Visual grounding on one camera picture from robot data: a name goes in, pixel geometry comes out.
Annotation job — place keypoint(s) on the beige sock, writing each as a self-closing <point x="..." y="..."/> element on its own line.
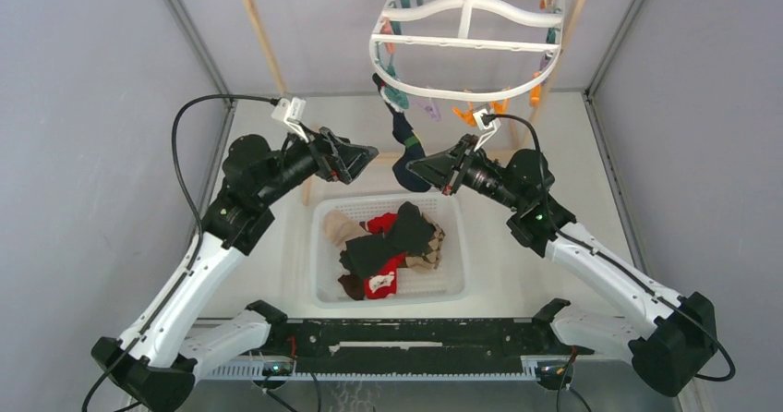
<point x="339" y="228"/>

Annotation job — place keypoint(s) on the argyle brown sock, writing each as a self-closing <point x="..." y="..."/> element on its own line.
<point x="430" y="260"/>

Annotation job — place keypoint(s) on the brown striped sock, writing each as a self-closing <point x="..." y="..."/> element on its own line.
<point x="353" y="286"/>

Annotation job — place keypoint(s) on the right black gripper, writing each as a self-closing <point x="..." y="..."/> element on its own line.
<point x="443" y="170"/>

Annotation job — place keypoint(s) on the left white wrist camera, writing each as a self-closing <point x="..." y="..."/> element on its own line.
<point x="288" y="111"/>

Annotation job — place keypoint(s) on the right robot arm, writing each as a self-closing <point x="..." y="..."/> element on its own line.
<point x="665" y="336"/>

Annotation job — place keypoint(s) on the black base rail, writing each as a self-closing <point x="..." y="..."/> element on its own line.
<point x="413" y="344"/>

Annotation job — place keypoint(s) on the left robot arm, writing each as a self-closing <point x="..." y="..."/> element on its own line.
<point x="154" y="360"/>

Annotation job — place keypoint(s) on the red sock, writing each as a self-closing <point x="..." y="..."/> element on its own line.
<point x="384" y="283"/>
<point x="381" y="225"/>

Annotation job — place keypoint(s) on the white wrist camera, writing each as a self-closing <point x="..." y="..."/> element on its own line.
<point x="288" y="111"/>
<point x="486" y="122"/>

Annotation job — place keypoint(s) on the white plastic laundry basket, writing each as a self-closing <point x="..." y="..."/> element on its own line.
<point x="446" y="283"/>

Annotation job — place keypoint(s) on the santa pattern dark sock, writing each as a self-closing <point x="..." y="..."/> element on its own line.
<point x="404" y="134"/>

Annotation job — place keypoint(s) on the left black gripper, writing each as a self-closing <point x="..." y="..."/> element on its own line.
<point x="338" y="159"/>

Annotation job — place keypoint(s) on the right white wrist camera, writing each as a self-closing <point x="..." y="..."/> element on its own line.
<point x="486" y="122"/>

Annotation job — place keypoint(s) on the white oval clip hanger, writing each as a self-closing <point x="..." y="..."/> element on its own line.
<point x="387" y="35"/>

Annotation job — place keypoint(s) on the black sock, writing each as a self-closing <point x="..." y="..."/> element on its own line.
<point x="411" y="232"/>
<point x="365" y="256"/>

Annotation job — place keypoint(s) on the white cable duct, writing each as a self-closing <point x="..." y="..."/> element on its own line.
<point x="281" y="369"/>

